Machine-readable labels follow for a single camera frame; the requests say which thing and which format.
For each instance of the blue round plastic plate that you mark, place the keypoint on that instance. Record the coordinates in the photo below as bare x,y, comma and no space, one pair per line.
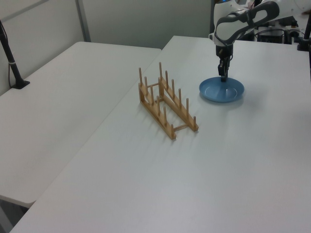
213,93

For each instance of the wooden plate rack with pegs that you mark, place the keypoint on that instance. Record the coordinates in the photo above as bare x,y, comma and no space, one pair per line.
170,128

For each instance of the black clamp pole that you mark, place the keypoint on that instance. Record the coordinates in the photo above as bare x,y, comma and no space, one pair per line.
305,40

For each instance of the black camera pole with base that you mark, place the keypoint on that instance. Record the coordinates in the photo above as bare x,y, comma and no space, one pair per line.
9,57

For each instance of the black electronics box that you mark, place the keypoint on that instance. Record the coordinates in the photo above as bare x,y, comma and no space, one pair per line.
272,36

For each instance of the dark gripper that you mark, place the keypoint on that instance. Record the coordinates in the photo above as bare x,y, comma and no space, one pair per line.
224,50

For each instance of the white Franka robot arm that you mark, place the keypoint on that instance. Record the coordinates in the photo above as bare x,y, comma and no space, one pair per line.
228,26

